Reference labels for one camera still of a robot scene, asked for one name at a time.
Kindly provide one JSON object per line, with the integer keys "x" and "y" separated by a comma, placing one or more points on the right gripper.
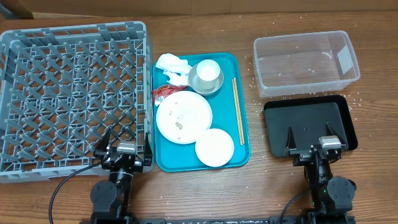
{"x": 301, "y": 155}

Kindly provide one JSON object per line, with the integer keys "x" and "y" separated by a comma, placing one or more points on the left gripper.
{"x": 101, "y": 150}

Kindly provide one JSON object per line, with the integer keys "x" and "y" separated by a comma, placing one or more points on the red snack wrapper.
{"x": 160, "y": 93}

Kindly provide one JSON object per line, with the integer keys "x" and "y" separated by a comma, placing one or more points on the small white napkin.
{"x": 176, "y": 79}

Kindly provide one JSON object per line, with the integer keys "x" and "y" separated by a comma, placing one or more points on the white cup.
{"x": 208, "y": 72}

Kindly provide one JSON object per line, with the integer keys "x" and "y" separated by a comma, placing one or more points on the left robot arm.
{"x": 110, "y": 197}

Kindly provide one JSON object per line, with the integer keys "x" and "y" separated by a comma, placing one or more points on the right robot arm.
{"x": 332, "y": 197}

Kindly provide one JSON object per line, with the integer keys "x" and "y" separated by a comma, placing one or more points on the grey dishwasher rack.
{"x": 62, "y": 88}

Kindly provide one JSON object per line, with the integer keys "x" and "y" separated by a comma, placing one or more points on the black tray bin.
{"x": 307, "y": 117}

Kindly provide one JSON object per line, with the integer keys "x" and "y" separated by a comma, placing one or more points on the large white dirty plate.
{"x": 183, "y": 116}

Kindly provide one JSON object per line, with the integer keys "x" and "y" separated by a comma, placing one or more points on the right wooden chopstick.
{"x": 239, "y": 110}

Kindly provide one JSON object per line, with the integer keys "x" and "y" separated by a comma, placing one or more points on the wooden chopstick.
{"x": 239, "y": 110}

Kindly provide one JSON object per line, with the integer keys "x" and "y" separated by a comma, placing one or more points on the clear plastic bin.
{"x": 304, "y": 63}

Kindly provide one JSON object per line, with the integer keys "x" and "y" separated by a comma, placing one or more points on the teal plastic tray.
{"x": 172, "y": 157}

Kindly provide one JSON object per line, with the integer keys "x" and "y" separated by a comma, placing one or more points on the small pink bowl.
{"x": 214, "y": 147}

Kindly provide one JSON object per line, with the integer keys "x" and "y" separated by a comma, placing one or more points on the left wooden chopstick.
{"x": 237, "y": 112}

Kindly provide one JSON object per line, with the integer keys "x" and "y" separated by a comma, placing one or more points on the grey bowl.
{"x": 194, "y": 82}

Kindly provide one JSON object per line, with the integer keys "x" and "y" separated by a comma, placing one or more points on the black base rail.
{"x": 269, "y": 220}

